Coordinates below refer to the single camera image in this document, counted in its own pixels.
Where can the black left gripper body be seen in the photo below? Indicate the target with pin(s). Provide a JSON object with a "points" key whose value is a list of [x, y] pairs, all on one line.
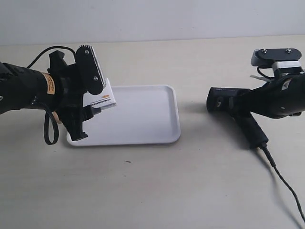
{"points": [[68, 84]]}

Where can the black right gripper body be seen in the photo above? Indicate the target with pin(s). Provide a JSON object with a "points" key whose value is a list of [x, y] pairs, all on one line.
{"points": [[242, 103]]}

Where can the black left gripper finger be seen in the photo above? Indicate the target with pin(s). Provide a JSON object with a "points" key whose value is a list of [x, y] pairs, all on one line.
{"points": [[73, 124], [89, 112]]}

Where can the black barcode scanner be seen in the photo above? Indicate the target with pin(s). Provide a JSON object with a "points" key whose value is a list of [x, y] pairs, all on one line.
{"points": [[227, 101]]}

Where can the white red medicine box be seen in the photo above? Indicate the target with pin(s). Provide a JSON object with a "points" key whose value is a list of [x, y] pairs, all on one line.
{"points": [[104, 100]]}

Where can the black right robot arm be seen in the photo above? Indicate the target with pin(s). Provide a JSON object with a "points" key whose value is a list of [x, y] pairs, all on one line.
{"points": [[277, 99]]}

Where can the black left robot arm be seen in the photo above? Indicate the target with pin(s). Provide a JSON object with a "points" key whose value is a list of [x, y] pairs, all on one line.
{"points": [[25, 88]]}

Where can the white plastic tray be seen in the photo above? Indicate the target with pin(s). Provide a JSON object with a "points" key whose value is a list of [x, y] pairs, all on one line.
{"points": [[144, 114]]}

